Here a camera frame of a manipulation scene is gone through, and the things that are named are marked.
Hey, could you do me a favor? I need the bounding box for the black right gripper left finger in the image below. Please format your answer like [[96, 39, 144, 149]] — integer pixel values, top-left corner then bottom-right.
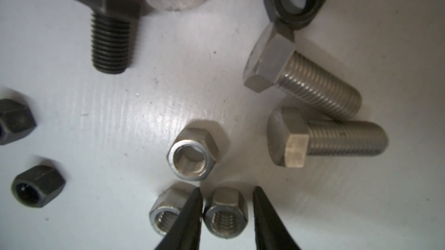
[[155, 187, 203, 250]]

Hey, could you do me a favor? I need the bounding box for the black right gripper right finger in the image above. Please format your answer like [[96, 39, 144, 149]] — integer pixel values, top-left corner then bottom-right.
[[253, 186, 301, 250]]

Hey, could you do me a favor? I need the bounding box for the black bolt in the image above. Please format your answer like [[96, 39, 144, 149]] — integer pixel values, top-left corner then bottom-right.
[[76, 0, 143, 75]]

